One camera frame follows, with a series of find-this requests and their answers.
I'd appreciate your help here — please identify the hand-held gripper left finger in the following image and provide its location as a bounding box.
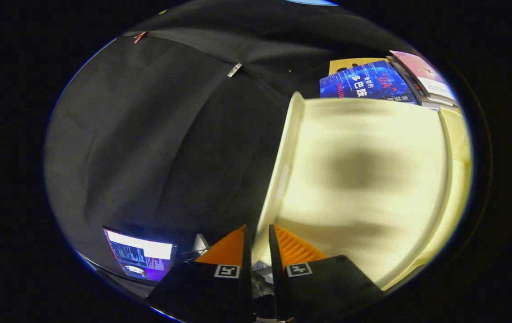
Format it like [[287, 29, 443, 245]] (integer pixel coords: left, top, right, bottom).
[[146, 224, 253, 323]]

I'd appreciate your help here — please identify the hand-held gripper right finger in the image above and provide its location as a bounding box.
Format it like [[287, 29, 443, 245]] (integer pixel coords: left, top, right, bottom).
[[268, 223, 385, 322]]

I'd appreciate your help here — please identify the green fabric storage box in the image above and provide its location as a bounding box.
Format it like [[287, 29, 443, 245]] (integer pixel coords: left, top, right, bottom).
[[251, 92, 473, 290]]

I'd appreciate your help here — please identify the black backdrop cloth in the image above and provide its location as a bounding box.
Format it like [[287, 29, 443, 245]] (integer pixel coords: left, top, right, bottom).
[[44, 0, 418, 288]]

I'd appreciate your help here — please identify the blue cover book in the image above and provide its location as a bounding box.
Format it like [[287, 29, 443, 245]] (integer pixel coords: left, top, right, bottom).
[[319, 60, 418, 105]]

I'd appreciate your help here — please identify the pink cover book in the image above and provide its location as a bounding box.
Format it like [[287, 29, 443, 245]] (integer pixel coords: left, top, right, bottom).
[[389, 50, 458, 103]]

